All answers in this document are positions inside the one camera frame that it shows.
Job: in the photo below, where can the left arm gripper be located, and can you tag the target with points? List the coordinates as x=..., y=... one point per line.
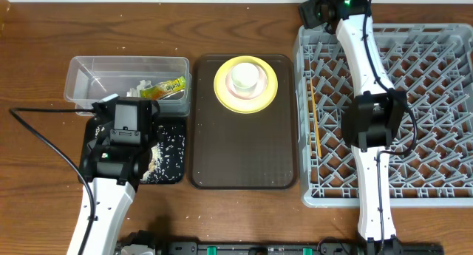
x=101, y=144

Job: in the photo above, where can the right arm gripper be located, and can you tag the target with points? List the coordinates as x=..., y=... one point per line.
x=308, y=11

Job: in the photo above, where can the green snack wrapper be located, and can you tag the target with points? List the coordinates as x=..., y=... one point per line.
x=164, y=89

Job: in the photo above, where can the white tissue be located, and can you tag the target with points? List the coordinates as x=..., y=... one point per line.
x=140, y=89

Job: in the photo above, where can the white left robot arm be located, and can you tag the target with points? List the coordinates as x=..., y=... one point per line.
x=103, y=209

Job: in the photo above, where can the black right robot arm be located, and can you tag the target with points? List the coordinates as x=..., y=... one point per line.
x=370, y=123

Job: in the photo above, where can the grey dishwasher rack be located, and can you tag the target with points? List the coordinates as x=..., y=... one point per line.
x=432, y=63

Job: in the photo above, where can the spilled rice pile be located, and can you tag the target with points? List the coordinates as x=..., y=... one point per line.
x=162, y=155

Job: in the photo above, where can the black plastic tray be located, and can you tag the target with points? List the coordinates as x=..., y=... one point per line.
x=173, y=155

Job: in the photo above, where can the clear plastic bin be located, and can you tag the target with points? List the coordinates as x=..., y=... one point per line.
x=92, y=78

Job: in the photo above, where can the pink bowl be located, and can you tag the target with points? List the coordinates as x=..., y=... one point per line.
x=260, y=87

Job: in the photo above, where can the cream cup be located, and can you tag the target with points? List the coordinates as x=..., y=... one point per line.
x=245, y=77

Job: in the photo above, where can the brown serving tray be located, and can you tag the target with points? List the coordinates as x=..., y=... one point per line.
x=229, y=150

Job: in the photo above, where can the yellow plate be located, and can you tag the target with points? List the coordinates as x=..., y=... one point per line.
x=239, y=105

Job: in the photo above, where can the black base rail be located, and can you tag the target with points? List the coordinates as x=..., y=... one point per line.
x=330, y=247

